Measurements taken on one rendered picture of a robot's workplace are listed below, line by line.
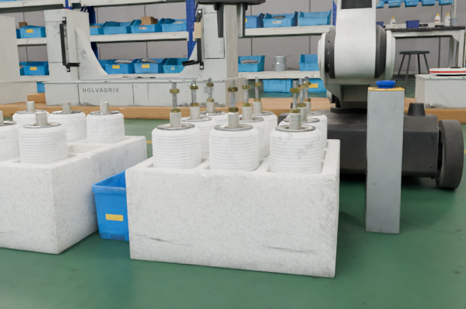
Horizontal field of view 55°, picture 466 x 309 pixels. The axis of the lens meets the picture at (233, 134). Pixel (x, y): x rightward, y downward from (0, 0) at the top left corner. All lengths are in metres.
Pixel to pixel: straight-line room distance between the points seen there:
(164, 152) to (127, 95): 2.47
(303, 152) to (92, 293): 0.43
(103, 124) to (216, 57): 2.00
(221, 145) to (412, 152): 0.68
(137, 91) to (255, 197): 2.55
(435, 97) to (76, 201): 2.33
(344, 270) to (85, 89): 2.88
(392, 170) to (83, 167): 0.67
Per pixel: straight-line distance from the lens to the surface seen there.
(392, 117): 1.00
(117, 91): 3.37
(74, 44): 3.72
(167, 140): 0.86
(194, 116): 1.00
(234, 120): 0.85
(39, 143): 1.00
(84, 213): 1.05
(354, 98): 1.53
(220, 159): 0.83
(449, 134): 1.37
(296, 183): 0.78
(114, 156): 1.13
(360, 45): 1.23
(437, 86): 2.93
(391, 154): 1.01
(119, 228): 1.02
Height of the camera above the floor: 0.37
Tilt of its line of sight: 9 degrees down
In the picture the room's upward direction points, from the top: 1 degrees counter-clockwise
